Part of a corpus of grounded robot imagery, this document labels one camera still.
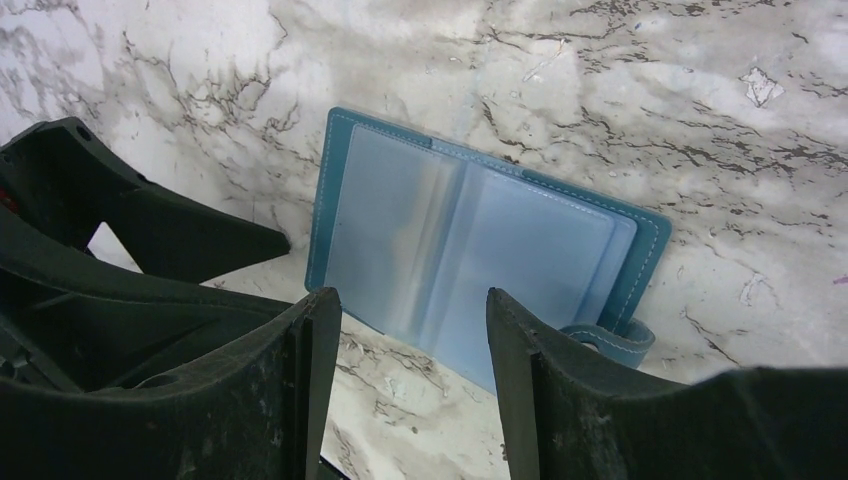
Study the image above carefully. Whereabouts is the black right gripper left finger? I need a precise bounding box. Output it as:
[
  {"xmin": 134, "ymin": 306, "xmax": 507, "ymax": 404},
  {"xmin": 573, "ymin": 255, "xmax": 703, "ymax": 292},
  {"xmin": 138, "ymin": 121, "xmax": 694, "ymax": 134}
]
[{"xmin": 1, "ymin": 288, "xmax": 341, "ymax": 479}]

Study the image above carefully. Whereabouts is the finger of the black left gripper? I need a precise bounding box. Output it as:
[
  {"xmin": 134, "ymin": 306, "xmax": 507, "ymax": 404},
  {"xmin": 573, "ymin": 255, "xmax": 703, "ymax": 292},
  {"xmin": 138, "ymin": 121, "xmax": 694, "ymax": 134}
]
[
  {"xmin": 1, "ymin": 211, "xmax": 290, "ymax": 391},
  {"xmin": 1, "ymin": 117, "xmax": 291, "ymax": 283}
]

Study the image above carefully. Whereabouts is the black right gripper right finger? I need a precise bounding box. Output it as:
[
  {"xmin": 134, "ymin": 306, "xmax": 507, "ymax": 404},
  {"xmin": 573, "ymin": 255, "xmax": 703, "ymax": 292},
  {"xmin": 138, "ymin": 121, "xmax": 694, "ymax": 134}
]
[{"xmin": 486, "ymin": 288, "xmax": 847, "ymax": 479}]

